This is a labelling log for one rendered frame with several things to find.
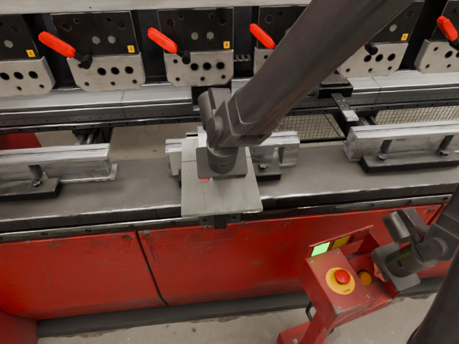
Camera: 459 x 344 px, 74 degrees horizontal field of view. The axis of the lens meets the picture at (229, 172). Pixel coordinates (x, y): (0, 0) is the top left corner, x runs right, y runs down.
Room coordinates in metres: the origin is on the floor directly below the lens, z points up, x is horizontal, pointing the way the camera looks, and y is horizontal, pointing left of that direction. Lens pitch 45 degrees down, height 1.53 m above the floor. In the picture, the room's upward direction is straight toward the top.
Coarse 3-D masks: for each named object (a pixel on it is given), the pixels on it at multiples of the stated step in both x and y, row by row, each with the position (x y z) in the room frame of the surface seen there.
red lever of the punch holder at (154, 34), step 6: (150, 30) 0.60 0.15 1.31; (156, 30) 0.61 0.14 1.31; (150, 36) 0.60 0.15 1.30; (156, 36) 0.60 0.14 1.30; (162, 36) 0.60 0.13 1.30; (156, 42) 0.60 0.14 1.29; (162, 42) 0.60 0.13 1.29; (168, 42) 0.60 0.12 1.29; (174, 42) 0.62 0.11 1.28; (168, 48) 0.60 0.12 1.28; (174, 48) 0.60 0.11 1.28; (180, 54) 0.61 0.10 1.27; (186, 54) 0.61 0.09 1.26; (186, 60) 0.60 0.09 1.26
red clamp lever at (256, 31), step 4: (252, 24) 0.64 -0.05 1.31; (252, 28) 0.62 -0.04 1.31; (256, 28) 0.62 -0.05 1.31; (260, 28) 0.64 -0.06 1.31; (252, 32) 0.62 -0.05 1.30; (256, 32) 0.62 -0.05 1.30; (260, 32) 0.62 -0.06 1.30; (264, 32) 0.63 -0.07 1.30; (256, 36) 0.62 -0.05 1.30; (260, 36) 0.62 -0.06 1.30; (264, 36) 0.62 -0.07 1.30; (268, 36) 0.63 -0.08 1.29; (260, 40) 0.62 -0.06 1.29; (264, 40) 0.62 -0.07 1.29; (268, 40) 0.62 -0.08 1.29; (272, 40) 0.63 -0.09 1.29; (264, 44) 0.62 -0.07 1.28; (268, 44) 0.62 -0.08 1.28; (272, 44) 0.62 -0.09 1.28; (272, 48) 0.63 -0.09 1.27
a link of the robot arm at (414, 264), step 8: (400, 240) 0.37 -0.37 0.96; (408, 240) 0.36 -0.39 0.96; (416, 240) 0.35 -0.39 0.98; (408, 248) 0.34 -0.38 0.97; (416, 248) 0.33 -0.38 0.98; (400, 256) 0.34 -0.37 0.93; (408, 256) 0.33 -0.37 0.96; (416, 256) 0.32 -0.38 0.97; (408, 264) 0.32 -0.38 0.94; (416, 264) 0.31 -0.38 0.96; (424, 264) 0.31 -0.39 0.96; (432, 264) 0.31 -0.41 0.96
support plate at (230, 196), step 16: (192, 144) 0.64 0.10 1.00; (192, 176) 0.52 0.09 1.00; (192, 192) 0.47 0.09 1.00; (208, 192) 0.47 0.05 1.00; (224, 192) 0.47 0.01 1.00; (240, 192) 0.47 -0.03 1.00; (256, 192) 0.47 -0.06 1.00; (192, 208) 0.42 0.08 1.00; (208, 208) 0.42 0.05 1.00; (224, 208) 0.42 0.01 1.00; (240, 208) 0.42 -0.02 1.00; (256, 208) 0.42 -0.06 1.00
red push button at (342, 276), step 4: (336, 272) 0.37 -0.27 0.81; (340, 272) 0.37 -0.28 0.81; (344, 272) 0.37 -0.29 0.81; (336, 276) 0.36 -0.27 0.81; (340, 276) 0.36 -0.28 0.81; (344, 276) 0.36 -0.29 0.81; (348, 276) 0.36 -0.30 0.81; (336, 280) 0.35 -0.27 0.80; (340, 280) 0.35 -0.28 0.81; (344, 280) 0.35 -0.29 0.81; (348, 280) 0.35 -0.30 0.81; (340, 284) 0.35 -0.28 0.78; (344, 284) 0.34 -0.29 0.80
